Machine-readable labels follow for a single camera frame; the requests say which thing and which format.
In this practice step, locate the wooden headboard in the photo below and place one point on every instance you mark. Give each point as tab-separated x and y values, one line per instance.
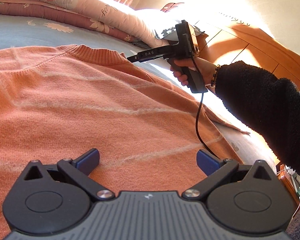
252	45

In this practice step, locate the wooden nightstand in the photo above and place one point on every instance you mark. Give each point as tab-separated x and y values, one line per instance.
286	180

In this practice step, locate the grey-blue pillow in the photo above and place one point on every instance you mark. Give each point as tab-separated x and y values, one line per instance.
168	33

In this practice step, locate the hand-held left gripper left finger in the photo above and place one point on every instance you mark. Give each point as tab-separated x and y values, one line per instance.
90	160

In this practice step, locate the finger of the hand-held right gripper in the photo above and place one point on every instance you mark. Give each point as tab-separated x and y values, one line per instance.
135	58

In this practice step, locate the person's right hand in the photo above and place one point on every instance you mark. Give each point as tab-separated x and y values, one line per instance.
205	67

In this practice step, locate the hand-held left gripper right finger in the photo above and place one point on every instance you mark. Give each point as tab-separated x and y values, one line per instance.
207	161

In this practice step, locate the orange knit sweater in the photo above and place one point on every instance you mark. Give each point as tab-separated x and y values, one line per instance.
90	110

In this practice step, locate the pink floral quilt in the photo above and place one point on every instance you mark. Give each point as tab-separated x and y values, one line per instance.
65	2

